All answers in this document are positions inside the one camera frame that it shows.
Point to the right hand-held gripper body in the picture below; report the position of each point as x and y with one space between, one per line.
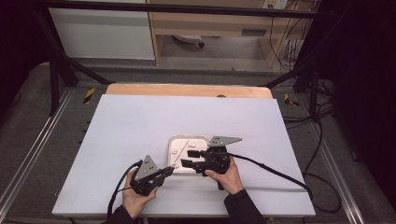
218 160

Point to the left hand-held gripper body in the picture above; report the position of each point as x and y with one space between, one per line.
146 171

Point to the small white food piece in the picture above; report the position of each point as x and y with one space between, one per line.
174 151
192 144
176 165

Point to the thin wooden skewer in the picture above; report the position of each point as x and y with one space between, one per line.
182 152

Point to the square metal tray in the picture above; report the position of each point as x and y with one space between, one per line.
180 143

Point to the person's right hand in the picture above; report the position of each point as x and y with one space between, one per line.
232 180

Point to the person's left hand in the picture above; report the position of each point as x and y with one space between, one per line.
134 202

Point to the wooden table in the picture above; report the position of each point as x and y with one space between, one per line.
186 90

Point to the yellow black tape strip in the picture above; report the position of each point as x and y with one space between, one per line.
89 95
290 100

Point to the office chair base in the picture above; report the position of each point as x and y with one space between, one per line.
188 38

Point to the light wooden desk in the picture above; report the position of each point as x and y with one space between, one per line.
202 23

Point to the white cabinet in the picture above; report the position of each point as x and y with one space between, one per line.
99 34

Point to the black curtain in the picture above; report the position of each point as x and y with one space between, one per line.
15 46
367 93

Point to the aluminium floor rail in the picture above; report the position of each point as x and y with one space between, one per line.
337 174
40 133

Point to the black metal frame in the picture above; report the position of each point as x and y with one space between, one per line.
174 8

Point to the white wall outlet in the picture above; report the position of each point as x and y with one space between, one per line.
275 3

